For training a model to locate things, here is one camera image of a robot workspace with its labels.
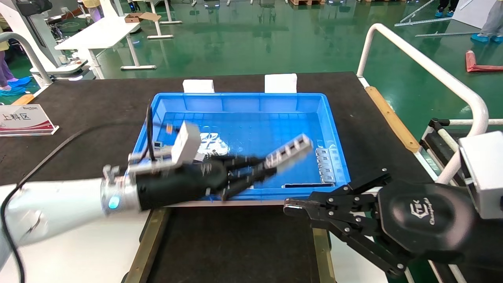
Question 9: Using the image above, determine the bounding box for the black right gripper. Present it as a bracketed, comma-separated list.
[283, 168, 477, 278]

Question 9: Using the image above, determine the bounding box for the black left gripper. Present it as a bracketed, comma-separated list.
[135, 156, 278, 211]

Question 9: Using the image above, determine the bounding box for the dark flat metal strip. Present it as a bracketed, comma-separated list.
[282, 182, 336, 189]

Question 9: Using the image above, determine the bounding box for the blue plastic bin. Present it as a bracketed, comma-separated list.
[130, 93, 352, 202]

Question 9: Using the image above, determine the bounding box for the white foam block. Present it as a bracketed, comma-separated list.
[264, 74, 298, 94]
[183, 79, 215, 94]

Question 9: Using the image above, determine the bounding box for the wooden edge strip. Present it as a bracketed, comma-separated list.
[365, 86, 421, 154]

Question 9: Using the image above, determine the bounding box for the black and white cart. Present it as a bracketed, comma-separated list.
[418, 118, 503, 182]

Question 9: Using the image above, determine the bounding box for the black table mat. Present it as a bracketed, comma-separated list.
[0, 72, 437, 197]

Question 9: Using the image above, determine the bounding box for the white tubular handrail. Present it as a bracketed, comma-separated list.
[356, 23, 490, 185]

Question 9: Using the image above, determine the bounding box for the open cardboard box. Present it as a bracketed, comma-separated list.
[125, 12, 162, 24]

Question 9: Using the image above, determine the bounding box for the red angled floor piece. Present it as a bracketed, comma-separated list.
[465, 50, 503, 73]

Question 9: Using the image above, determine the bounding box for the white work table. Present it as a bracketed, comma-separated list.
[54, 16, 157, 80]

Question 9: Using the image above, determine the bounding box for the acrylic sign with Chinese text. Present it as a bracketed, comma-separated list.
[0, 104, 60, 137]

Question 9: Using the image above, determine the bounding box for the white leaning board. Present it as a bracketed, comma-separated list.
[451, 0, 492, 29]

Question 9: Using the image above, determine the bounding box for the person in white trousers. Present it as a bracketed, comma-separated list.
[470, 0, 503, 44]

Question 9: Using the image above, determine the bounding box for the grey curved handrail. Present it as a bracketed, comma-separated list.
[0, 32, 54, 88]

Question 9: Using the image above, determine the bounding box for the white machine stand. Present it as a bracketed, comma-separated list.
[0, 0, 95, 81]

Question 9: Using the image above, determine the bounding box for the person in purple trousers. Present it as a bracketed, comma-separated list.
[0, 28, 33, 97]

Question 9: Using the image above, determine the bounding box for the silver metal bracket with clips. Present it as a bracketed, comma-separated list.
[315, 147, 339, 184]

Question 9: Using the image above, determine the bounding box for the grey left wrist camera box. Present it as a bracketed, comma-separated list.
[170, 121, 202, 166]

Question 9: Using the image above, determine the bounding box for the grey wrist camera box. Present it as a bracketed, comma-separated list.
[459, 131, 503, 220]
[170, 121, 202, 166]

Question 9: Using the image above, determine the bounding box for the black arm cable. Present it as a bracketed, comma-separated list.
[0, 104, 154, 283]

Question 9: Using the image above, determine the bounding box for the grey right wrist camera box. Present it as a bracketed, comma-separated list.
[459, 131, 503, 220]

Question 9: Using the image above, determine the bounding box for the white table frame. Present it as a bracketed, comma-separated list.
[134, 0, 183, 40]

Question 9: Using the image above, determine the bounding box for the long metal floor rail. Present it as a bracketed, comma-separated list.
[394, 17, 453, 28]
[415, 31, 481, 38]

